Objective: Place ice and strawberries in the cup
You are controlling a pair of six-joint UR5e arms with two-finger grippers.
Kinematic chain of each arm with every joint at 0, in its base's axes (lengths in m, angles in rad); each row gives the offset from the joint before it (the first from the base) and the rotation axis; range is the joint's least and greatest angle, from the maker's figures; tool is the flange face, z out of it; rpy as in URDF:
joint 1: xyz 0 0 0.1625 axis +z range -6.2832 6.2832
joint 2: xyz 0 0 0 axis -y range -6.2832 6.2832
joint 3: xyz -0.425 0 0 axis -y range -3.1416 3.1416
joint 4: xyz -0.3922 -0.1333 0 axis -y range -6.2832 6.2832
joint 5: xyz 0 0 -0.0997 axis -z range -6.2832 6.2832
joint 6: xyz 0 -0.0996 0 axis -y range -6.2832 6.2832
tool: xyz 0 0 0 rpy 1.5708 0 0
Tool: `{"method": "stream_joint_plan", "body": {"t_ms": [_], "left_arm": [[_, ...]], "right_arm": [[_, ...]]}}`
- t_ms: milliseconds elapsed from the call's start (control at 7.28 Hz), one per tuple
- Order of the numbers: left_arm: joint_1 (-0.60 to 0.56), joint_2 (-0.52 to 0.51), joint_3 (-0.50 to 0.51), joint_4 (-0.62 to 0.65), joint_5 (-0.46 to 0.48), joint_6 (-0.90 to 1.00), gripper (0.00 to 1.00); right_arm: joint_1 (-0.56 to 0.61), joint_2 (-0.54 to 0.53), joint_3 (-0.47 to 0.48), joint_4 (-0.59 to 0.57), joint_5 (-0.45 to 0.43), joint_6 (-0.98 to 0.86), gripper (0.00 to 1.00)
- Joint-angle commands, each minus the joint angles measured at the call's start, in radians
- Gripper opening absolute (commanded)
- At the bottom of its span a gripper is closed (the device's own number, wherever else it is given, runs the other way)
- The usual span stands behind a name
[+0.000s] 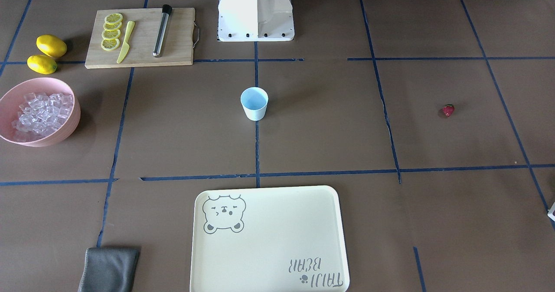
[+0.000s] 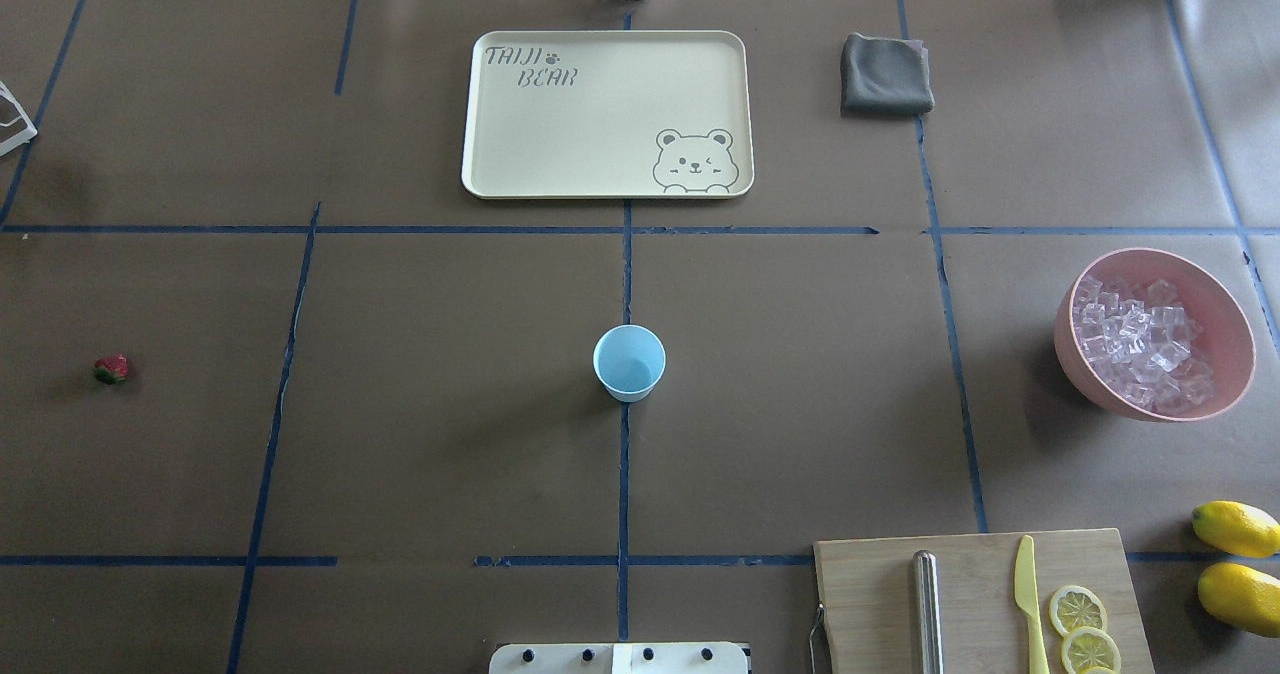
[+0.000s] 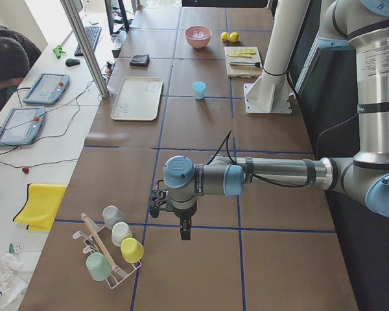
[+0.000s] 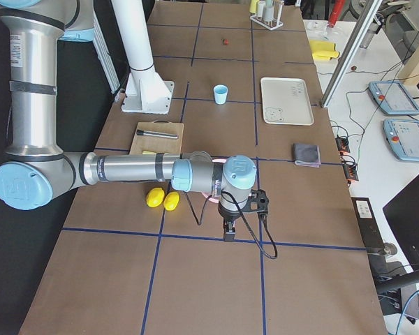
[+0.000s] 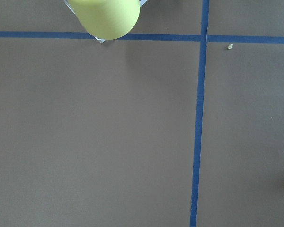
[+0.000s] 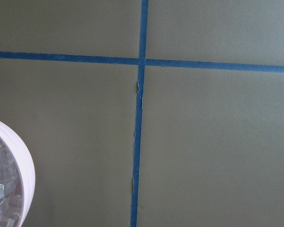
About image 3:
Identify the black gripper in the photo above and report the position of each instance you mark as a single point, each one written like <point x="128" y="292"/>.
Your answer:
<point x="183" y="216"/>

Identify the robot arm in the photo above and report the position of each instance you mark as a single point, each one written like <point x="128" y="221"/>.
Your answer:
<point x="362" y="25"/>

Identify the yellow cup on rack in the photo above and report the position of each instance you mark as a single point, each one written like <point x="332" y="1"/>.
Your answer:
<point x="132" y="250"/>

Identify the white cup on rack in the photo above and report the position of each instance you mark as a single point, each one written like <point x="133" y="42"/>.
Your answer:
<point x="120" y="232"/>

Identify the grey cup on rack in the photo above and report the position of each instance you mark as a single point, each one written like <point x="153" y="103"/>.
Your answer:
<point x="112" y="215"/>

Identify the mint green cup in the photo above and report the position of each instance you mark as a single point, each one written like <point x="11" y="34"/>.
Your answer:
<point x="98" y="266"/>

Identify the light blue plastic cup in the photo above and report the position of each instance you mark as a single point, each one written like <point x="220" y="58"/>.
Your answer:
<point x="199" y="89"/>

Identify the pile of clear ice cubes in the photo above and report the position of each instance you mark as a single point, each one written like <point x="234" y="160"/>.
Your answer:
<point x="198" y="35"/>

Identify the cream bear tray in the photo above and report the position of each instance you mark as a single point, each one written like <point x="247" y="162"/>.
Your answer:
<point x="138" y="99"/>

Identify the yellow microfiber cloth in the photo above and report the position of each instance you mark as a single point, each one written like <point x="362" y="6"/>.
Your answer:
<point x="41" y="206"/>

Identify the dark grey folded cloth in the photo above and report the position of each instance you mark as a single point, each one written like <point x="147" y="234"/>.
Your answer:
<point x="140" y="60"/>

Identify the wooden cutting board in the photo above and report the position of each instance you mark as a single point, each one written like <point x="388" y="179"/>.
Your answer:
<point x="242" y="72"/>

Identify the steel muddler black tip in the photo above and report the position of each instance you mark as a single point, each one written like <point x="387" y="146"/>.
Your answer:
<point x="245" y="64"/>

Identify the lemon slice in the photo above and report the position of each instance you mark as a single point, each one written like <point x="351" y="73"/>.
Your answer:
<point x="246" y="52"/>

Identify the pink bowl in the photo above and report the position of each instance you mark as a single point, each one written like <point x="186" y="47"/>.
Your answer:
<point x="198" y="44"/>

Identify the crumpled white plastic wrap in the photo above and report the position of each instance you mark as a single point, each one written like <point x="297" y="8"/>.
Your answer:
<point x="12" y="286"/>

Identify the blue teach pendant near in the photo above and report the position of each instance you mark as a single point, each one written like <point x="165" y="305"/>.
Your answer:
<point x="21" y="126"/>

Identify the blue teach pendant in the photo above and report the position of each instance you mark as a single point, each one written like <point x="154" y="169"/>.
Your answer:
<point x="21" y="126"/>
<point x="47" y="89"/>

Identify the whole lemon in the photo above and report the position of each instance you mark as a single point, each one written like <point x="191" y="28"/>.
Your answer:
<point x="224" y="36"/>
<point x="233" y="37"/>

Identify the blue teach pendant far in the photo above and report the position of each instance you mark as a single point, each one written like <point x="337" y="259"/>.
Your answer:
<point x="47" y="89"/>

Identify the black computer mouse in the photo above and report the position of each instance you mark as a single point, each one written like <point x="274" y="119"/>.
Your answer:
<point x="70" y="62"/>

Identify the black keyboard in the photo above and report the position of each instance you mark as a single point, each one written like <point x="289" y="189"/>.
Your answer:
<point x="92" y="34"/>

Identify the green plastic clamp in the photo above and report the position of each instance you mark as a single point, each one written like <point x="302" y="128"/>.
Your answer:
<point x="59" y="51"/>

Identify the seated person dark jacket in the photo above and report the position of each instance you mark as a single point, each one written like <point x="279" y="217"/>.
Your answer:
<point x="17" y="56"/>

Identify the wooden rack handle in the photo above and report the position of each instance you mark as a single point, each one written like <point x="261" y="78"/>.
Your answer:
<point x="91" y="225"/>

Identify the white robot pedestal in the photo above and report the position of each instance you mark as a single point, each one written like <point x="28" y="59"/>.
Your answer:
<point x="269" y="93"/>

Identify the aluminium frame post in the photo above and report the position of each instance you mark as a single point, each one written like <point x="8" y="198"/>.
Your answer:
<point x="80" y="34"/>

